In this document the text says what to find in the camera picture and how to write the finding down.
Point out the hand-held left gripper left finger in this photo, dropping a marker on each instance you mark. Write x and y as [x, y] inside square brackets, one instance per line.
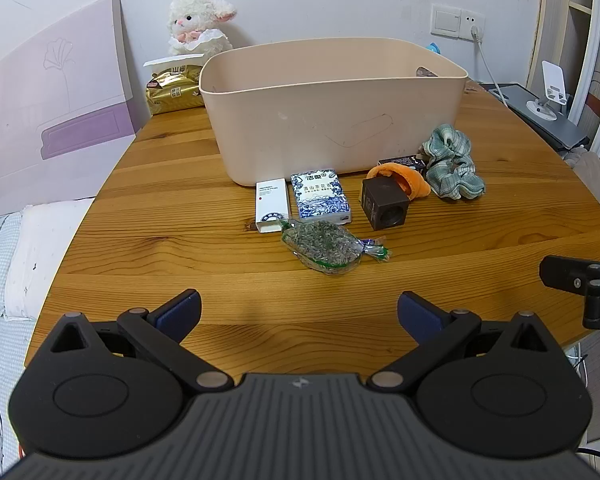
[177, 312]

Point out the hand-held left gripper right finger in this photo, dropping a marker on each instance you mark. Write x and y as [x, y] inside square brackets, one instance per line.
[420, 315]

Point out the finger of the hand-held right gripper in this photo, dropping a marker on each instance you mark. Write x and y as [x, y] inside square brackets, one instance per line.
[570, 272]

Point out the beige cloth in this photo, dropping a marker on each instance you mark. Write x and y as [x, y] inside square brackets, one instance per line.
[590, 175]

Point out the dark brown cube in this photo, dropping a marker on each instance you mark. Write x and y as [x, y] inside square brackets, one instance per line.
[385, 205]

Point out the clear bag of dried herbs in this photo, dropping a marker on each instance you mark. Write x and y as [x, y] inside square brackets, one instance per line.
[325, 245]

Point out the grey laptop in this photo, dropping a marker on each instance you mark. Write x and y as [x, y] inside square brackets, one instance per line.
[555, 127]

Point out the orange cloth pouch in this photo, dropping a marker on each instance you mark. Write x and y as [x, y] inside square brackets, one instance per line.
[411, 178]

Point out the small white box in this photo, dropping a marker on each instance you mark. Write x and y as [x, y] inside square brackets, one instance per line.
[271, 200]

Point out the white pillow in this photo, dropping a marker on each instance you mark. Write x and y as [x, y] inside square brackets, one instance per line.
[45, 250]

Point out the green plaid scrunchie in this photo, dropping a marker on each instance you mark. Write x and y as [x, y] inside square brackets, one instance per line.
[450, 170]

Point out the small black box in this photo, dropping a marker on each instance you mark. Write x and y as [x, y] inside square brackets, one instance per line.
[405, 160]

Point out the blue white patterned box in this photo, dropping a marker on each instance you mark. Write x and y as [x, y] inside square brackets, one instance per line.
[317, 197]

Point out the white phone stand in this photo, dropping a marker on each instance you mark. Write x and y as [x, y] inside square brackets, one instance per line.
[552, 80]

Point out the gold foil packet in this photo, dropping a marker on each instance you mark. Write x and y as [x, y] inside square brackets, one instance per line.
[172, 92]

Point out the beige plastic storage bin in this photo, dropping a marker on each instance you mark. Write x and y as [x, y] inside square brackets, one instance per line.
[305, 125]

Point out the white shelf unit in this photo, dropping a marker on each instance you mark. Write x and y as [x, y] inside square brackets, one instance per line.
[580, 10]

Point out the white tissue pack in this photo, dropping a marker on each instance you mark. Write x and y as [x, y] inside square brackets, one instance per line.
[172, 60]

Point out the pink white headboard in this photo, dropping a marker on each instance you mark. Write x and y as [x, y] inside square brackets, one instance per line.
[55, 85]

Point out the small blue object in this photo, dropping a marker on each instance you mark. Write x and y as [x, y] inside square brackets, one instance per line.
[434, 47]

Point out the white plush lamb toy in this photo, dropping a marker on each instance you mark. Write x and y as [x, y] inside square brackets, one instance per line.
[192, 20]

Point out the white wall socket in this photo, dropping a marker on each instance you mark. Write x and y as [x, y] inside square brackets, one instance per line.
[472, 24]

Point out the white light switch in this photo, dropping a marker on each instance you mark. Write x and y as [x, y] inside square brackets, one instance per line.
[446, 20]

